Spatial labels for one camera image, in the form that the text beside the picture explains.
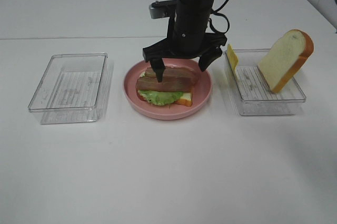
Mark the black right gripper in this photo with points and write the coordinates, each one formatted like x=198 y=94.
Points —
x=187 y=38

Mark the bacon strip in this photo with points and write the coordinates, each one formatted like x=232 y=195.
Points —
x=170 y=84
x=173 y=72

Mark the bread slice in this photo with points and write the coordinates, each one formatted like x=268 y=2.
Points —
x=285 y=58
x=185 y=100

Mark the green lettuce leaf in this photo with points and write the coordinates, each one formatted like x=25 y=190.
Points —
x=160 y=98

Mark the yellow cheese slice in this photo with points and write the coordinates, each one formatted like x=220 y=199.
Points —
x=232 y=58

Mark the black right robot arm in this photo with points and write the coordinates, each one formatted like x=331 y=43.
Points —
x=186 y=34

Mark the pink round plate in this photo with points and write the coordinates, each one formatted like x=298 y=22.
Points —
x=200 y=95

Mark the clear right food container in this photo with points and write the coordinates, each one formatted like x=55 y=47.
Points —
x=250 y=92

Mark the clear food container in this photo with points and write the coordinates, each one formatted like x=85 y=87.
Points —
x=73 y=89
x=250 y=92

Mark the upright bread slice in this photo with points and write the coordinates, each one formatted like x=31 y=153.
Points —
x=285 y=58

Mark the clear left food container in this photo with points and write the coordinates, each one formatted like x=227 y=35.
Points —
x=73 y=89

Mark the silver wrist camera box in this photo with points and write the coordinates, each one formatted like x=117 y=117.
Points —
x=162 y=9

